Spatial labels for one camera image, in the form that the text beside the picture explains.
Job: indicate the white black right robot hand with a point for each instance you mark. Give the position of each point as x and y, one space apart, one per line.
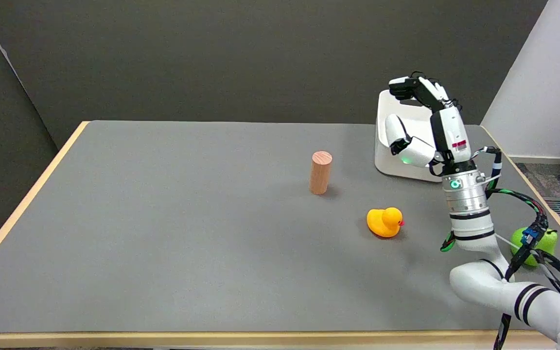
447 129

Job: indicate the wooden cylinder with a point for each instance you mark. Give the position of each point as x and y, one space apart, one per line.
320 173

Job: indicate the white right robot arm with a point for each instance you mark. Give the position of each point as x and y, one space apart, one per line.
474 228

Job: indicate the white plastic bin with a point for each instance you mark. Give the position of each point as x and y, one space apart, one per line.
396 146

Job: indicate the yellow rubber duck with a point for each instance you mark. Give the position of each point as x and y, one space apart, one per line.
384 222

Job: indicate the green toy pear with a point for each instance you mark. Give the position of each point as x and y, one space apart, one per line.
543 243

